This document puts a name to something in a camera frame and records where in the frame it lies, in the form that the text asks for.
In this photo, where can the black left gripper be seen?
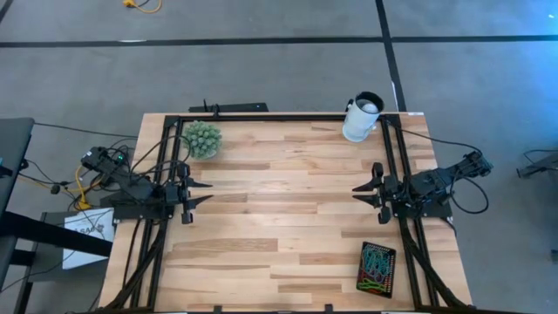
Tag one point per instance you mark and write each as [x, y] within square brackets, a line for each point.
[185, 196]

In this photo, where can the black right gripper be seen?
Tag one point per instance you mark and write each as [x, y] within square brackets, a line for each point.
[388, 192]

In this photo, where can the teal rubber band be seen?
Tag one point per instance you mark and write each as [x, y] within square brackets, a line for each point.
[376, 261]

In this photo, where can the green rubber band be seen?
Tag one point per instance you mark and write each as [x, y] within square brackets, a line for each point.
[370, 286]

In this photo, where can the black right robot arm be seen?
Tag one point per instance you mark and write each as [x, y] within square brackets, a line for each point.
[436, 179]

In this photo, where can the black slotted plastic bin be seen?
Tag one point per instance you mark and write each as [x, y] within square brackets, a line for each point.
[383, 290]

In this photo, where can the green plant in patterned pot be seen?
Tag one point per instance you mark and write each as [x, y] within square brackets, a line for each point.
[202, 139]

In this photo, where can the white cylindrical canister on stand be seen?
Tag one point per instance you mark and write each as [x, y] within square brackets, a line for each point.
[359, 122]

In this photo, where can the black router with antennas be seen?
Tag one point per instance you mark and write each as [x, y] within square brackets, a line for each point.
[235, 107]

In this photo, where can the white paper sheet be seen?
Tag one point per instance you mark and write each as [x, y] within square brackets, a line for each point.
[87, 244]

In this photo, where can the black desk leg bar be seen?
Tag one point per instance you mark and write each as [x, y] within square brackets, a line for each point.
[52, 233]

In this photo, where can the black stand foot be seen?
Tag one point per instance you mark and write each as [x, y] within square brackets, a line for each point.
[540, 165]

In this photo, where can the black aluminium table frame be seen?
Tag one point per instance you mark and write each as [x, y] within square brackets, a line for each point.
[283, 118]

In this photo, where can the black frame bracket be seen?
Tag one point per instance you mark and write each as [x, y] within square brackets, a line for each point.
[328, 308]
[216, 309]

